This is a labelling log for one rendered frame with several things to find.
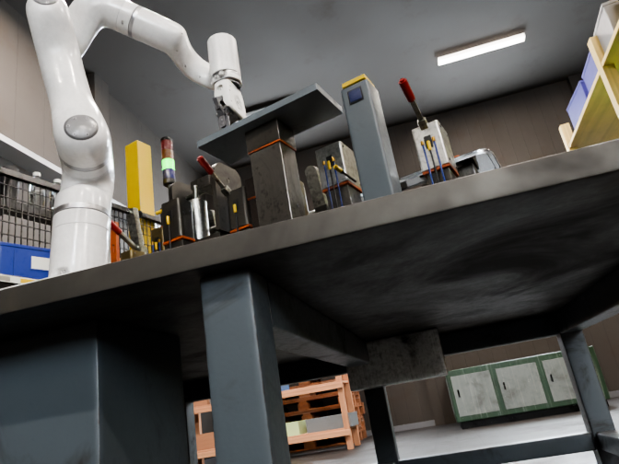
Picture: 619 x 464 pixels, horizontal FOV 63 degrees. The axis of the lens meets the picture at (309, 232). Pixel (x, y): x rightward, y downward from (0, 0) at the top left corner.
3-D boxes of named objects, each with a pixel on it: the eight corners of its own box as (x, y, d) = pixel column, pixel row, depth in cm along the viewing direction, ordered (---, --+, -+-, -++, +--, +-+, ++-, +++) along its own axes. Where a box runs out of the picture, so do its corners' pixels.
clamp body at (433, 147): (487, 269, 118) (448, 133, 130) (475, 260, 108) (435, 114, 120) (456, 277, 121) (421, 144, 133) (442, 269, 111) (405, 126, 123)
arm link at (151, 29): (131, 60, 152) (226, 102, 155) (127, 20, 138) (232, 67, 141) (144, 40, 156) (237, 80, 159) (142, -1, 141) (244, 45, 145)
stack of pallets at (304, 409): (370, 435, 756) (357, 368, 788) (361, 442, 669) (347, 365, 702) (283, 449, 780) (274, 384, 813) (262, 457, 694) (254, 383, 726)
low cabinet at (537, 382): (579, 403, 702) (564, 353, 724) (613, 406, 559) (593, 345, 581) (455, 423, 733) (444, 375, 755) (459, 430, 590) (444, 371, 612)
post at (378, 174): (423, 266, 108) (379, 92, 122) (411, 261, 101) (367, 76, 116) (390, 276, 111) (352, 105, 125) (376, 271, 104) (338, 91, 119)
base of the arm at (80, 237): (89, 276, 97) (93, 191, 105) (5, 295, 100) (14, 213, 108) (143, 300, 114) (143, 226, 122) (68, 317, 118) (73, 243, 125)
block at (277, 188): (321, 295, 118) (293, 129, 133) (304, 291, 112) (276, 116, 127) (286, 306, 123) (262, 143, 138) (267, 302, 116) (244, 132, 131)
